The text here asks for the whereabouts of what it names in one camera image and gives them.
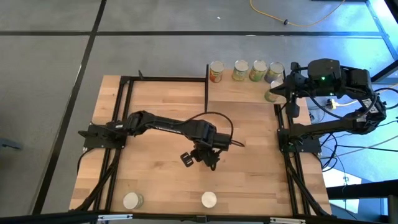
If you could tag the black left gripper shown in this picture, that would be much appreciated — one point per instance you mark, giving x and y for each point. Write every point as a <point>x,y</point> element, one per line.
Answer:
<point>205,155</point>

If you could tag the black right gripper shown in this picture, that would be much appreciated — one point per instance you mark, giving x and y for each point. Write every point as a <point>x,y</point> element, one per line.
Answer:
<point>298,87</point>

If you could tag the green labelled tin can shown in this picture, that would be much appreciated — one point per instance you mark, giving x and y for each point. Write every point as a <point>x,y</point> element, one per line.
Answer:
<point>132,200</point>
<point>270,97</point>

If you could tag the yellow-green labelled can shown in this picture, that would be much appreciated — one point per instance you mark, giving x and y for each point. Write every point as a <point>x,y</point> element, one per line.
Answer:
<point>258,71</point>

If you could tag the orange pineapple can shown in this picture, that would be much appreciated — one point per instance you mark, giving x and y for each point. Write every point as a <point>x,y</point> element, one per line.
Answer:
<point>240,70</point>
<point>216,71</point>

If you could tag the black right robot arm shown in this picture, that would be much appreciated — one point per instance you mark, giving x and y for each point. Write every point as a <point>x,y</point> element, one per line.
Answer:
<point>329,124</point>

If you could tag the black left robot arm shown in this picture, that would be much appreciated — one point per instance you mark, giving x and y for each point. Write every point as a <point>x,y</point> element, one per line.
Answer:
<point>174,127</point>

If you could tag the green pears can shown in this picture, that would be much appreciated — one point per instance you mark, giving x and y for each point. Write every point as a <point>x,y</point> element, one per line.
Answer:
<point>209,199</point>

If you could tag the black metal beam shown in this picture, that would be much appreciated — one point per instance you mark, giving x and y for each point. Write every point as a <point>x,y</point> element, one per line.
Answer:
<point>363,189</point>

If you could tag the grey stand foot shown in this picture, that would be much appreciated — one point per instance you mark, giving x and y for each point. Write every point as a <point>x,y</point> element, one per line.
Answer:
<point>9,143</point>

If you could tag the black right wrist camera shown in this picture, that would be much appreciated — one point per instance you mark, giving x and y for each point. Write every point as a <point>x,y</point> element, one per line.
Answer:
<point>293,109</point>

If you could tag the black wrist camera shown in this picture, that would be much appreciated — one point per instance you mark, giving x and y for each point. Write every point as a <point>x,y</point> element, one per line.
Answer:
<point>293,109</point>
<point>186,159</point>

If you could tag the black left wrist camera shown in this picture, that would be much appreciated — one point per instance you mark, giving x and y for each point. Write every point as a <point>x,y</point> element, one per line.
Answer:
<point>186,159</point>

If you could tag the black table-level camera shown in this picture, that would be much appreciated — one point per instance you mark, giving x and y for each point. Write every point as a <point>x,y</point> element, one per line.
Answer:
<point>201,218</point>

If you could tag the silver aluminium bracket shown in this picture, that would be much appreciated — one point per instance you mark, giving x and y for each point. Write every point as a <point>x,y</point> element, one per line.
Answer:
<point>287,220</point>
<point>115,216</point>

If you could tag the black aluminium rig frame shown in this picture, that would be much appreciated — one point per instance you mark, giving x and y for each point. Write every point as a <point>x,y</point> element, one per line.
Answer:
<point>168,79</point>

